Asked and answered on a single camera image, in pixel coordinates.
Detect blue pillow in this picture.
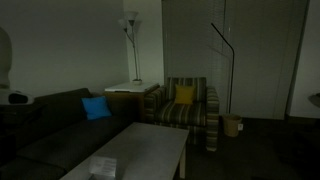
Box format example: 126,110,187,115
81,95,113,121

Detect window blinds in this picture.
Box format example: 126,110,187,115
161,0,228,113

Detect thin black floor lamp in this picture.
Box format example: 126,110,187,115
210,22,235,114

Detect wicker waste basket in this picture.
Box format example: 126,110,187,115
221,113,243,138

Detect wooden side table white top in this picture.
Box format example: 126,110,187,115
104,81,161,123

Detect dark fabric sofa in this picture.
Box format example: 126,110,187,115
0,87,138,180

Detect yellow pillow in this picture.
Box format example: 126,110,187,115
174,84,197,105

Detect floor lamp white shades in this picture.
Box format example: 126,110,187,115
117,10,144,84

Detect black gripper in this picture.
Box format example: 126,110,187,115
0,103,47,131

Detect striped armchair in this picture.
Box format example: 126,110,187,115
143,76,220,153

